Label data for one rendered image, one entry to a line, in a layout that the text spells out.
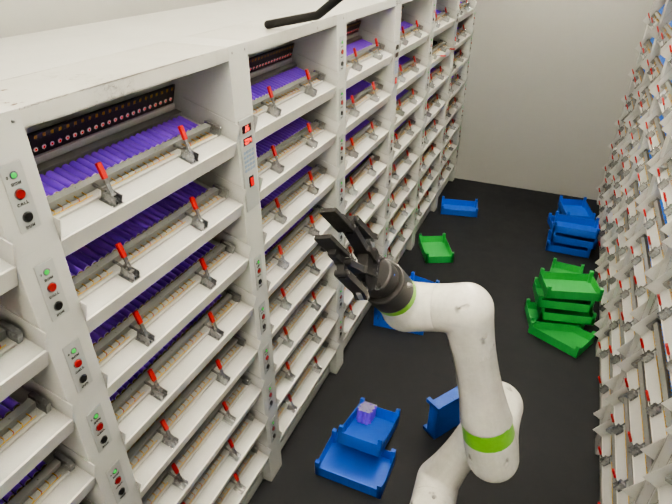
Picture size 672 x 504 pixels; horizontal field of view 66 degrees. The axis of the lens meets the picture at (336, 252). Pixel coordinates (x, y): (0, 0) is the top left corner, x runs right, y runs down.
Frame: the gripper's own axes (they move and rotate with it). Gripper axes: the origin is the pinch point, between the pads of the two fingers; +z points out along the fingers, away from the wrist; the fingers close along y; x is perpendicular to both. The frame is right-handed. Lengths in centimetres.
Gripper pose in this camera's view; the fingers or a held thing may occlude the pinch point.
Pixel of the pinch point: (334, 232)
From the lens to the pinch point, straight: 84.8
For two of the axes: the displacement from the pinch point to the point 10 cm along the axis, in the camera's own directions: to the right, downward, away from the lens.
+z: -4.4, -4.3, -7.9
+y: 1.6, -9.0, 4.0
